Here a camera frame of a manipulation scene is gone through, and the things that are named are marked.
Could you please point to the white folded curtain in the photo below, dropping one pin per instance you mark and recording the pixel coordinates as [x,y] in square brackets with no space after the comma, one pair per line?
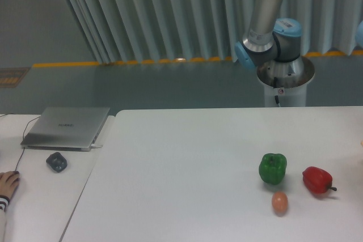
[154,30]

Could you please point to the black computer mouse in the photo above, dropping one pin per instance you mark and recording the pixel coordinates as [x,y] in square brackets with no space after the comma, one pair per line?
[15,177]

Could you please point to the small black device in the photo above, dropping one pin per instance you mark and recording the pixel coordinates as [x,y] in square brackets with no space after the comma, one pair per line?
[57,162]

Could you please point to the brown egg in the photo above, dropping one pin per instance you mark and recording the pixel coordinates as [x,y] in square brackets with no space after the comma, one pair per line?
[279,202]

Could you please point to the person's hand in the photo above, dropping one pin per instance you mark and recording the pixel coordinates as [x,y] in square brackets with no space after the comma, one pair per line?
[8,188]

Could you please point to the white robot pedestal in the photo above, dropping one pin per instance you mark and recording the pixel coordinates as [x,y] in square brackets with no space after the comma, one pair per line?
[285,84]

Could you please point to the green bell pepper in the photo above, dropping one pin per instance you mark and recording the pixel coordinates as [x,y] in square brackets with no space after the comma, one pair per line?
[272,168]

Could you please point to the striped sleeve forearm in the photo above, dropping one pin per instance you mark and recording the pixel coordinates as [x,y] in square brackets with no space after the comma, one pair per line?
[4,202]

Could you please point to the red bell pepper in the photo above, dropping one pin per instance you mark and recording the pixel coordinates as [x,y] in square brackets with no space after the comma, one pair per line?
[317,180]

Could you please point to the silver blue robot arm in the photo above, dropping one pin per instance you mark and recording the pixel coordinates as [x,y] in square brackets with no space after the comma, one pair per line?
[261,43]

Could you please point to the silver closed laptop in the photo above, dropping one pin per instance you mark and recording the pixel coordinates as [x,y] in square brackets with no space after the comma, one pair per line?
[66,128]

